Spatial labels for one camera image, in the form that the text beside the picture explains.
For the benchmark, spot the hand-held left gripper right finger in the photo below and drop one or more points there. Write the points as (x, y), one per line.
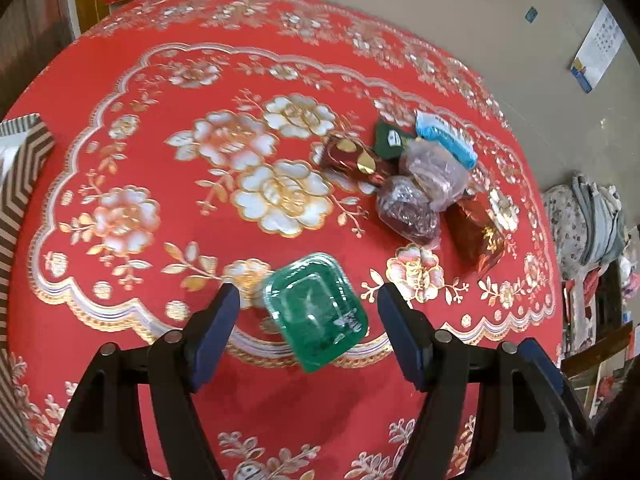
(405, 340)

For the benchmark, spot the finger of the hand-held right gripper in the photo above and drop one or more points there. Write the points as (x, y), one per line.
(542, 362)

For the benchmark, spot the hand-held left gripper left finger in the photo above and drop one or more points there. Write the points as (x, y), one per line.
(215, 340)

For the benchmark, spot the green jelly cup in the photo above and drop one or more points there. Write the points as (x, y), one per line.
(315, 310)

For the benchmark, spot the dark green cracker packet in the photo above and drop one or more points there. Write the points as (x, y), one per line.
(387, 140)

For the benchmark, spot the light blue snack packet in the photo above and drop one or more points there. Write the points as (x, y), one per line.
(445, 135)

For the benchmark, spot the striped cardboard box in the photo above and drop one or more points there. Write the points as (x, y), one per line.
(25, 170)

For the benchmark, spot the red floral tablecloth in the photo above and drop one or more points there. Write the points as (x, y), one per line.
(150, 285)

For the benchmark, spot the red pyramid snack packet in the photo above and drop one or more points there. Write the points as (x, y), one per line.
(472, 235)

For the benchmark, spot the clear bag of purple dates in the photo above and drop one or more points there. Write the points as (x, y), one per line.
(407, 207)

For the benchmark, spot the grey clothing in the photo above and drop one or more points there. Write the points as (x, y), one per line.
(597, 220)

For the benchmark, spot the clear bag of dark dates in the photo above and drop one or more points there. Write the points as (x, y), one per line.
(435, 175)

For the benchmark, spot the dark red gold-print packet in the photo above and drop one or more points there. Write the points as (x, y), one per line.
(345, 152)

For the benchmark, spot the wooden slatted door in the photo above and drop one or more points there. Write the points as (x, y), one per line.
(30, 25)

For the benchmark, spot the wall calendar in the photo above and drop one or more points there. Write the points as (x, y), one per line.
(600, 45)

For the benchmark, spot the small blue wall sticker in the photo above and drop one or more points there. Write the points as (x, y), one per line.
(531, 14)

